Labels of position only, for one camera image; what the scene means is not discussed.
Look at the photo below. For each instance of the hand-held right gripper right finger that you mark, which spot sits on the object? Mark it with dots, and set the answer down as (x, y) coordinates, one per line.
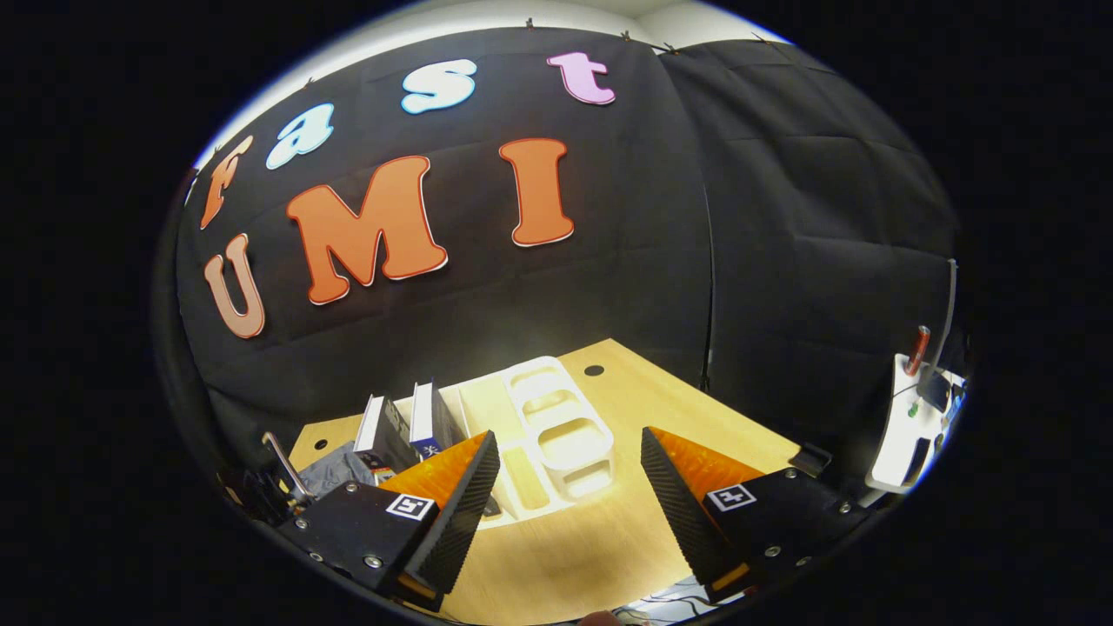
(683, 513)

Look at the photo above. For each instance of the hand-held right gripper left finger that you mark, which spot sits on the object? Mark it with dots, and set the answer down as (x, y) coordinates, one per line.
(461, 513)

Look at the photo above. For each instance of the blue cover book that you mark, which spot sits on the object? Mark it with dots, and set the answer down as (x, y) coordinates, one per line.
(426, 417)

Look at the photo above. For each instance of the grey photo cover book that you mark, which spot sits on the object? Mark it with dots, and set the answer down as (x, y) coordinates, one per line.
(383, 435)

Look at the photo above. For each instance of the white bookshelf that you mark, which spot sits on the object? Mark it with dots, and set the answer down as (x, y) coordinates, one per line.
(556, 435)

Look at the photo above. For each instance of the black table clamp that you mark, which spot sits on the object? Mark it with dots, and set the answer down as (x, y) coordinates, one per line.
(809, 461)

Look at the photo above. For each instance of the white side desk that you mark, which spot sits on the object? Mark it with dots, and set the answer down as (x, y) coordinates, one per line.
(900, 435)

